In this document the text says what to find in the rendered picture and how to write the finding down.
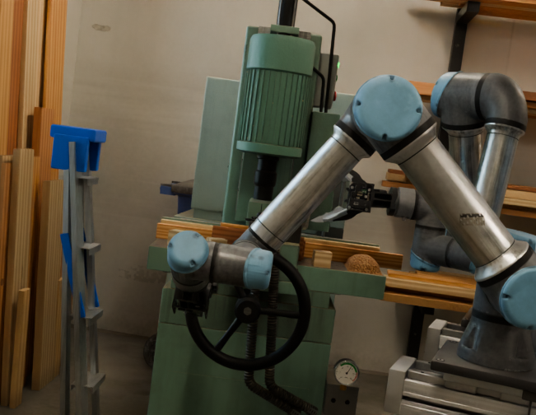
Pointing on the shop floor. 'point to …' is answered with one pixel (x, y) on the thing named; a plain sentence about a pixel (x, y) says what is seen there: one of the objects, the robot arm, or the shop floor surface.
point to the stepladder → (78, 262)
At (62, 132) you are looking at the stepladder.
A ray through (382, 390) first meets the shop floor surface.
